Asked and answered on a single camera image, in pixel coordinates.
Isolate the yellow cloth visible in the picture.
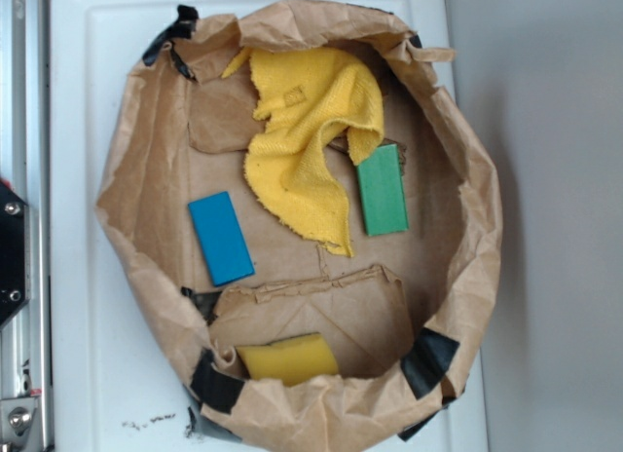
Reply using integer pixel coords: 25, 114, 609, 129
222, 47, 385, 257

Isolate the brown paper bag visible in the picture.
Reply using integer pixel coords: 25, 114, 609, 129
96, 0, 502, 451

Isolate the green rectangular block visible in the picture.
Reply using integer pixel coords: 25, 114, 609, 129
356, 144, 409, 236

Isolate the blue rectangular block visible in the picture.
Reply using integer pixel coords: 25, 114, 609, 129
188, 191, 255, 286

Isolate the yellow sponge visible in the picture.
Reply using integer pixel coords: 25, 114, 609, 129
236, 333, 340, 387

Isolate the white tray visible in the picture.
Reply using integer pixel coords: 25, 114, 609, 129
48, 0, 490, 452

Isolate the black metal bracket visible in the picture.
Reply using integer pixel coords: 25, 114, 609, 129
0, 179, 29, 328

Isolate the aluminium frame rail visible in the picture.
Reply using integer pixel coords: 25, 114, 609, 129
1, 0, 55, 451

